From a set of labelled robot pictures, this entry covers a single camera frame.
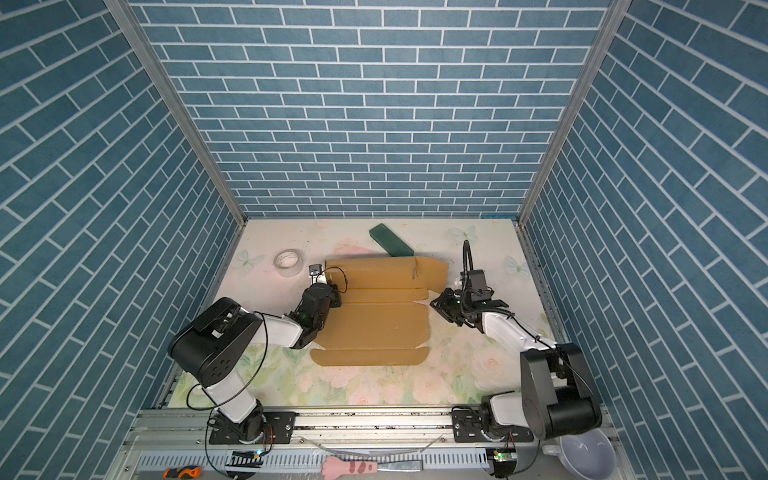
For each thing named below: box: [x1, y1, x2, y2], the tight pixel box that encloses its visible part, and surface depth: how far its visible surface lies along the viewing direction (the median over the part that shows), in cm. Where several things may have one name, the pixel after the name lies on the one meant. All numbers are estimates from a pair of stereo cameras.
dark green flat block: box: [369, 223, 414, 257], surface depth 114 cm
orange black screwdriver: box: [162, 466, 203, 479], surface depth 68 cm
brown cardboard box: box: [310, 256, 449, 366], surface depth 91 cm
